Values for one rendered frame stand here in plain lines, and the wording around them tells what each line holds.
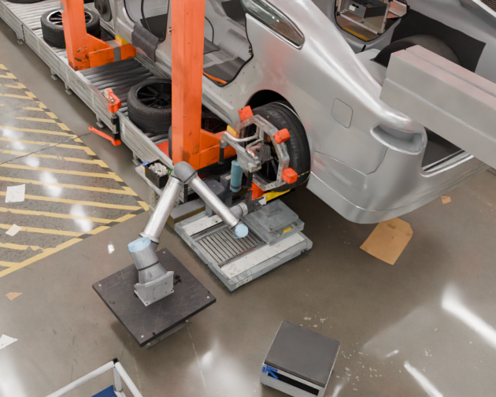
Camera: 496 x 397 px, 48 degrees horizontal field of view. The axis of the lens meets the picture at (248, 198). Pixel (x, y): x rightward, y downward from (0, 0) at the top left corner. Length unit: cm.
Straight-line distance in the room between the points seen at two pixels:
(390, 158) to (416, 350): 148
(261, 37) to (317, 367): 221
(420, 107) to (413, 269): 374
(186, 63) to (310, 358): 209
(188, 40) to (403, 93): 285
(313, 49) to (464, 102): 271
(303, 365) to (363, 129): 148
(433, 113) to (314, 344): 271
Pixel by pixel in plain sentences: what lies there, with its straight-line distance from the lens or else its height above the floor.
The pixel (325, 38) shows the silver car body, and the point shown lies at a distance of 374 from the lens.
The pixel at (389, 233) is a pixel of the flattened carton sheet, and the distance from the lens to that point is 503.
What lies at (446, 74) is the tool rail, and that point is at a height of 282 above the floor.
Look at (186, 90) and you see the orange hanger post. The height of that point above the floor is 127.
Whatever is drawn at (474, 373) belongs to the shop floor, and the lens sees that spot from 434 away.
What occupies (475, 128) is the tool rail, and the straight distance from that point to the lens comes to 107.
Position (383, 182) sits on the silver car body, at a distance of 360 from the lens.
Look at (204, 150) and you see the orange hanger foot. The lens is 445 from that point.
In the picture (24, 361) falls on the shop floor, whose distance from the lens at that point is 406.
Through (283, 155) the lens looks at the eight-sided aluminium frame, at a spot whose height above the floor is 99.
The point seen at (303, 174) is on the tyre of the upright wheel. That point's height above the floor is 82.
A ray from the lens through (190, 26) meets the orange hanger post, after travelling 384.
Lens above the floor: 328
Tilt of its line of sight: 40 degrees down
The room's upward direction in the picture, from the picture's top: 6 degrees clockwise
